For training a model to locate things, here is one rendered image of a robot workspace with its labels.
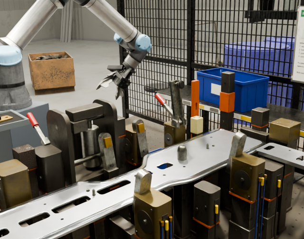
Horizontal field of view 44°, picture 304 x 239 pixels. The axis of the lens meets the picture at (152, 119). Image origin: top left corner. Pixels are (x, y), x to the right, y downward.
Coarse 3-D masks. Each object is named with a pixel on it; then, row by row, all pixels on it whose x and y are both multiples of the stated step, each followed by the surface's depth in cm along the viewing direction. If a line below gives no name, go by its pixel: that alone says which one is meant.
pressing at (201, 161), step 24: (192, 144) 135; (216, 144) 134; (264, 144) 134; (144, 168) 117; (168, 168) 117; (192, 168) 116; (216, 168) 117; (72, 192) 104; (96, 192) 104; (120, 192) 103; (0, 216) 94; (24, 216) 93; (72, 216) 93; (96, 216) 93
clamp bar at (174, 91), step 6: (174, 84) 135; (180, 84) 133; (174, 90) 135; (180, 90) 137; (174, 96) 136; (180, 96) 137; (174, 102) 136; (180, 102) 138; (174, 108) 137; (180, 108) 139; (174, 114) 138; (180, 114) 139
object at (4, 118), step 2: (2, 116) 118; (4, 116) 117; (6, 116) 117; (8, 116) 117; (0, 118) 114; (2, 118) 116; (4, 118) 116; (6, 118) 116; (8, 118) 116; (10, 118) 116; (12, 118) 116; (0, 120) 114; (2, 120) 114; (4, 120) 114
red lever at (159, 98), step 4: (156, 96) 144; (160, 96) 144; (160, 100) 143; (164, 100) 144; (164, 104) 142; (164, 108) 143; (168, 108) 142; (168, 112) 142; (172, 112) 141; (172, 116) 140; (180, 120) 139
